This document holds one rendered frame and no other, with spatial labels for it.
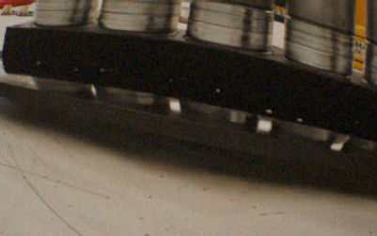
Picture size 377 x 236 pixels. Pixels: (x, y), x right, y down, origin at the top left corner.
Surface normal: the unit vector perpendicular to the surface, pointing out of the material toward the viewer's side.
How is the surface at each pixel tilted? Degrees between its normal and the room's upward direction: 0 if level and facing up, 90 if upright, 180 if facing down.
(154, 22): 90
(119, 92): 0
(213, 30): 90
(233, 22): 90
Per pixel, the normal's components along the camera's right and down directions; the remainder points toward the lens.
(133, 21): 0.02, 0.24
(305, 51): -0.55, 0.12
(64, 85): 0.14, -0.96
